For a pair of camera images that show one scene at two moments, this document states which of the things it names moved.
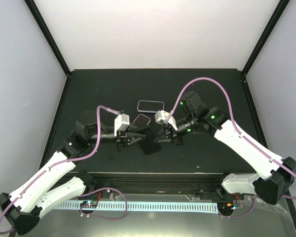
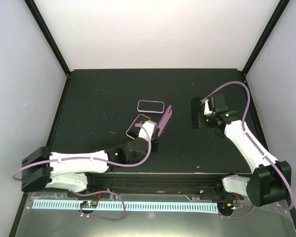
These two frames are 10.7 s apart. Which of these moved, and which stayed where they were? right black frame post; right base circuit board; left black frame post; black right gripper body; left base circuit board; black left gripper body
Moved: black right gripper body; black left gripper body
Stayed: left black frame post; left base circuit board; right base circuit board; right black frame post
